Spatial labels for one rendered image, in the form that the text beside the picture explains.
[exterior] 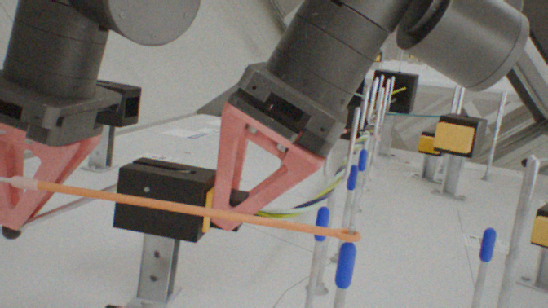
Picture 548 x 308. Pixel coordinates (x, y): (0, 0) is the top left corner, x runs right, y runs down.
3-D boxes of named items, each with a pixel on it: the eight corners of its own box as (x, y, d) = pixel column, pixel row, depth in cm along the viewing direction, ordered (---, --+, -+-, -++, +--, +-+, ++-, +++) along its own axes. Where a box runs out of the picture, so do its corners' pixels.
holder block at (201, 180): (134, 212, 49) (141, 156, 48) (213, 226, 48) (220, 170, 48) (111, 227, 45) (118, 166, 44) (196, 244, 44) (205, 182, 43)
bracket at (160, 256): (149, 283, 50) (157, 215, 49) (182, 290, 50) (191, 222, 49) (125, 307, 45) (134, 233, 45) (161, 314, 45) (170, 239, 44)
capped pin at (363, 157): (359, 234, 70) (373, 150, 69) (354, 237, 69) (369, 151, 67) (345, 230, 71) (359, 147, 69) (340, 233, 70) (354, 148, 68)
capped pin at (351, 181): (349, 265, 60) (365, 167, 59) (332, 264, 60) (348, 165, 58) (343, 258, 62) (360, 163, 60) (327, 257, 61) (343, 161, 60)
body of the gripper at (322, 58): (334, 131, 49) (392, 39, 48) (329, 153, 39) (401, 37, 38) (256, 83, 50) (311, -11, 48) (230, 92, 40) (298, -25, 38)
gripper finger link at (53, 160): (87, 224, 52) (120, 103, 50) (37, 253, 45) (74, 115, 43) (3, 194, 53) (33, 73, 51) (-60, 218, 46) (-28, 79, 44)
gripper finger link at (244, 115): (274, 234, 49) (345, 120, 47) (260, 266, 42) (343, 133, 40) (192, 182, 49) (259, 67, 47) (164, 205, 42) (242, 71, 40)
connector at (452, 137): (470, 151, 90) (475, 128, 90) (466, 153, 89) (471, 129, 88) (436, 145, 92) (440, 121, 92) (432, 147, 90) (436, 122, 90)
